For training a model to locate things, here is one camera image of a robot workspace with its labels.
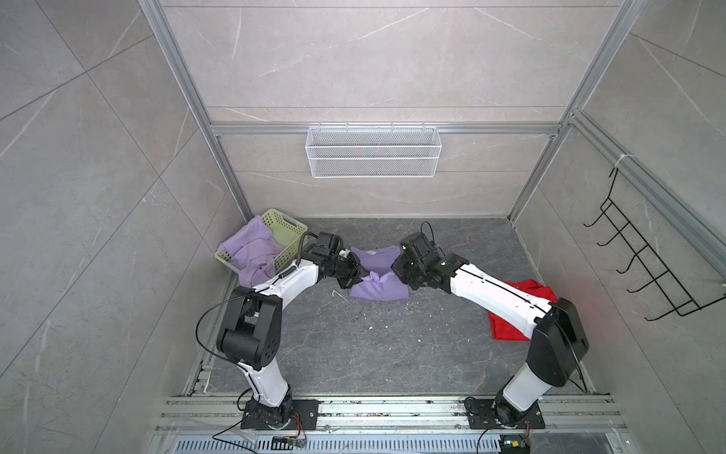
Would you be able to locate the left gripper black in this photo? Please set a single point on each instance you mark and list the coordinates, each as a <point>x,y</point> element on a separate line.
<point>356,270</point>

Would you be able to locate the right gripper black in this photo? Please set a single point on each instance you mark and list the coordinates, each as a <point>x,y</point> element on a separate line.
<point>397,269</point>

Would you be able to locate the purple t-shirt with print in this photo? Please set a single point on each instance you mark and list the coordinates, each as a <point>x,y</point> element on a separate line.
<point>380,284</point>

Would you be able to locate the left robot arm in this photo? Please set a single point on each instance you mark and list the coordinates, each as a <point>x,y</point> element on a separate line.
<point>251,331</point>

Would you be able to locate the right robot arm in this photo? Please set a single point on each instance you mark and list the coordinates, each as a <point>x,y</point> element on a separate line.
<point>557,341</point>

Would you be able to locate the light green plastic basket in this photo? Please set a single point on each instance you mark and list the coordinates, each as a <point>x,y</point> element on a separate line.
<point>287,231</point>

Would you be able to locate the purple t-shirt in basket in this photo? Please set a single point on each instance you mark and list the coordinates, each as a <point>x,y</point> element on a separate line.
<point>252,251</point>

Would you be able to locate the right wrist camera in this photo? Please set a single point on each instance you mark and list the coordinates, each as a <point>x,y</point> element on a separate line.
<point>418,247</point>

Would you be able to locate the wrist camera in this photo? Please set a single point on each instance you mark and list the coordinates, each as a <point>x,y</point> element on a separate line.
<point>418,247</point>
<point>327,245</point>

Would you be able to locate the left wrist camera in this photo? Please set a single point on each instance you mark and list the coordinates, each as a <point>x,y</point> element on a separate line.
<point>327,245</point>

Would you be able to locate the white wire mesh basket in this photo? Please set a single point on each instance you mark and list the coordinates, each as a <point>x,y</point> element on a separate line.
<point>373,152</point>

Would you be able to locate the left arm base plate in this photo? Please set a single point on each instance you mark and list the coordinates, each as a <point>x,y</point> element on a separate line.
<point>288,417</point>

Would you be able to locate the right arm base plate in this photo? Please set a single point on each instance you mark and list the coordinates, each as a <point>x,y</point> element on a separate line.
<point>494,414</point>

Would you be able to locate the aluminium rail at front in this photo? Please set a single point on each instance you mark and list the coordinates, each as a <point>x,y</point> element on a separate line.
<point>217,425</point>

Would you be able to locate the black wire hook rack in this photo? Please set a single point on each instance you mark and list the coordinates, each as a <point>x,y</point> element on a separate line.
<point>659,275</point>

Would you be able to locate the aluminium frame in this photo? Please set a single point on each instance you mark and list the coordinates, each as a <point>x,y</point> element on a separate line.
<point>704,239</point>

